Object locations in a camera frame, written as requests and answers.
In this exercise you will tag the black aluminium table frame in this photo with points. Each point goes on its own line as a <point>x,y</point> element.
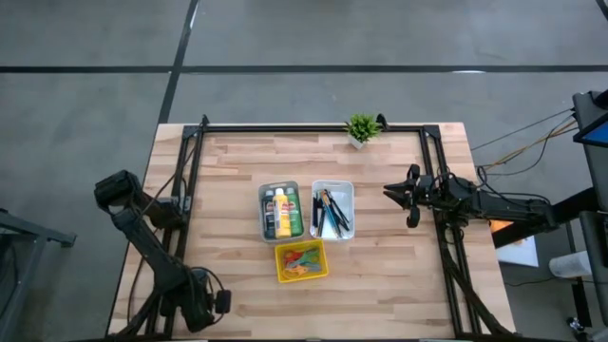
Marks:
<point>309,128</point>

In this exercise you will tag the grey metal cart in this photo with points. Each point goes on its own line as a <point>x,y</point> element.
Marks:
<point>47,233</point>

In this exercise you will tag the light grey plastic bin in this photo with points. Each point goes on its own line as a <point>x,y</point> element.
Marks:
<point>260,209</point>

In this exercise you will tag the blue display screen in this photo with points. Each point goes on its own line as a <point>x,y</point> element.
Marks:
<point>597,135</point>

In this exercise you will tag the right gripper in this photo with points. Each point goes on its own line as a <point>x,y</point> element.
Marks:
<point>423,192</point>

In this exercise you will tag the yellow plastic basket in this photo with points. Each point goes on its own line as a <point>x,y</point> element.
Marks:
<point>278,266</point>

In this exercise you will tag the white sheet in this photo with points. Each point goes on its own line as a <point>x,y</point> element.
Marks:
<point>520,254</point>

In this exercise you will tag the black equipment stand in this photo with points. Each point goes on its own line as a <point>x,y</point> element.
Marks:
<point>591,166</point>

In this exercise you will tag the yellow paint bottle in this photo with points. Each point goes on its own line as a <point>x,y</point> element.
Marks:
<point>282,223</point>

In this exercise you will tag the green paint bottle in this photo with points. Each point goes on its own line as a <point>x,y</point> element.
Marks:
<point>295,214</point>

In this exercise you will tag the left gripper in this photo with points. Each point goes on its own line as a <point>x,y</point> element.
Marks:
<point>202,304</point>

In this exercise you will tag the orange cloth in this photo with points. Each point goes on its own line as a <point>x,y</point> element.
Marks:
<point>502,224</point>

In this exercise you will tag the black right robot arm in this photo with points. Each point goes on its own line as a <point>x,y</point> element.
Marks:
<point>503,206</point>

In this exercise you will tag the black bushy head brush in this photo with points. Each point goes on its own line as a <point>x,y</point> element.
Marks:
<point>319,202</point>

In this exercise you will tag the black diagonal bar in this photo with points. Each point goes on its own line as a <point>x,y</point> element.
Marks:
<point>579,203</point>

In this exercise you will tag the white paper roll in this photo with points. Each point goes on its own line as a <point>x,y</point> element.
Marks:
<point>570,264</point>

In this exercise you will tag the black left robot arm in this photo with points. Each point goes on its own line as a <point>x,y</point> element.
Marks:
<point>147,242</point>

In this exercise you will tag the green plant white pot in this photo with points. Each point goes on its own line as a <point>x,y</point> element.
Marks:
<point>363,127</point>

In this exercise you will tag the black paint bottle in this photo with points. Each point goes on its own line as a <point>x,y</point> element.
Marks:
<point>270,216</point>

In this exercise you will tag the pile of brushes and pens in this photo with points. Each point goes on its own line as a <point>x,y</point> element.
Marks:
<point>341,214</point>

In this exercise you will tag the white plastic bin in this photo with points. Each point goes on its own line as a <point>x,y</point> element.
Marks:
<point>349,187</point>

